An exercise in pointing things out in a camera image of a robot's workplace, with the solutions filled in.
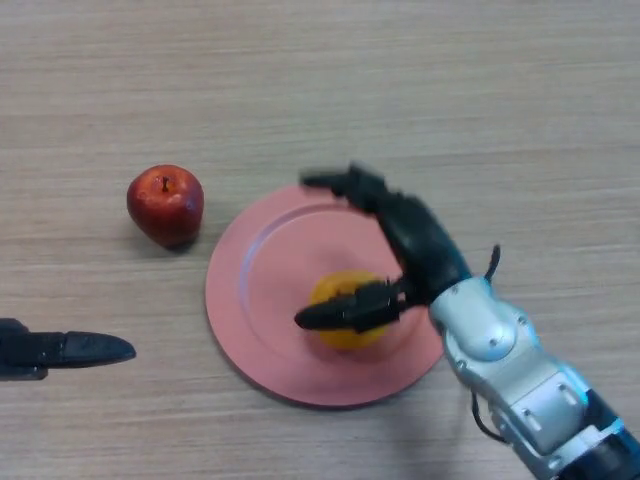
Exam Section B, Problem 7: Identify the pink round plate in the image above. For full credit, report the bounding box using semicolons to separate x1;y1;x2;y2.
205;183;447;409

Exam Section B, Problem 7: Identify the yellow pear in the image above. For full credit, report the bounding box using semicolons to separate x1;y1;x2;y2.
308;270;390;351

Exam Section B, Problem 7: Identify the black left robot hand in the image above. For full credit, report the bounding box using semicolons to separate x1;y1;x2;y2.
0;318;137;382

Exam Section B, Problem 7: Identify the red apple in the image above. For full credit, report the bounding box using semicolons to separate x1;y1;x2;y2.
126;164;205;248

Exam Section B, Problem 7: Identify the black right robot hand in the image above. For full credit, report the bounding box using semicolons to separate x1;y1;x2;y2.
293;161;474;336

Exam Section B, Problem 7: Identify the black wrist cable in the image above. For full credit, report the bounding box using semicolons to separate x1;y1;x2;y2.
469;243;514;447

